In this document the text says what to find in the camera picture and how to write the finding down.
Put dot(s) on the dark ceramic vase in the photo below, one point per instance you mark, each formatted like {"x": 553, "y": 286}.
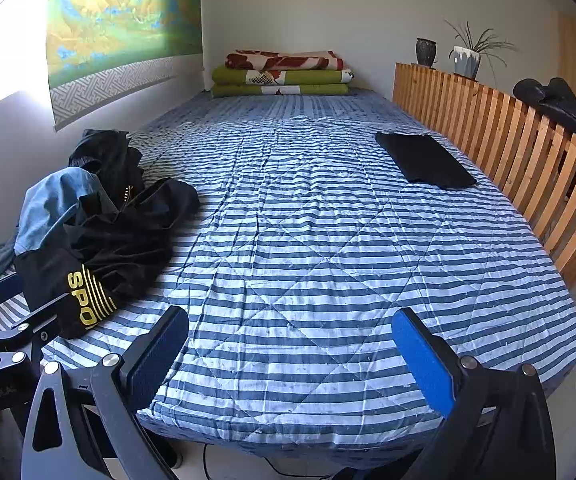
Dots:
{"x": 425, "y": 52}

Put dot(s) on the black yellow sport pants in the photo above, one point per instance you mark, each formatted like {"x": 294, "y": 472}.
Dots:
{"x": 101, "y": 257}

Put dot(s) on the dark crumpled garment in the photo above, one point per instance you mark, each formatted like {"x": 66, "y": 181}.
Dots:
{"x": 109, "y": 156}

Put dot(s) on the folded black garment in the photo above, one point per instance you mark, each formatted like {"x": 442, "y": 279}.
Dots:
{"x": 423, "y": 160}

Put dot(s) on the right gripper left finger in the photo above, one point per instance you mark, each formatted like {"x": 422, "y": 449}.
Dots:
{"x": 81, "y": 417}

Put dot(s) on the green folded blanket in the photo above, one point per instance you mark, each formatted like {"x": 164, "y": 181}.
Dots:
{"x": 228, "y": 82}

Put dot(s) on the red white folded blanket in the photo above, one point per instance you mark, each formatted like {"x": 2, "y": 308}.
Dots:
{"x": 270, "y": 60}

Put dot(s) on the blue denim jacket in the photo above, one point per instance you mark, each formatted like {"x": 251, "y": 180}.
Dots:
{"x": 46, "y": 204}

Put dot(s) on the wooden slatted bed rail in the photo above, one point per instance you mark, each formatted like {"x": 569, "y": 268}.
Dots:
{"x": 528, "y": 156}

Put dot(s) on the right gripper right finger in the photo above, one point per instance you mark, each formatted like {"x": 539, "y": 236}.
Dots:
{"x": 496, "y": 423}

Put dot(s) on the potted spider plant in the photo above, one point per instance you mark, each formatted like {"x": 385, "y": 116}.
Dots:
{"x": 468, "y": 53}

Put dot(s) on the black jacket on rail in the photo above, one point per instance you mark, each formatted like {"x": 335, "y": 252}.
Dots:
{"x": 555, "y": 100}

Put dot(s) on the landscape wall tapestry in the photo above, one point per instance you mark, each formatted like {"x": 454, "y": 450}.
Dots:
{"x": 101, "y": 50}

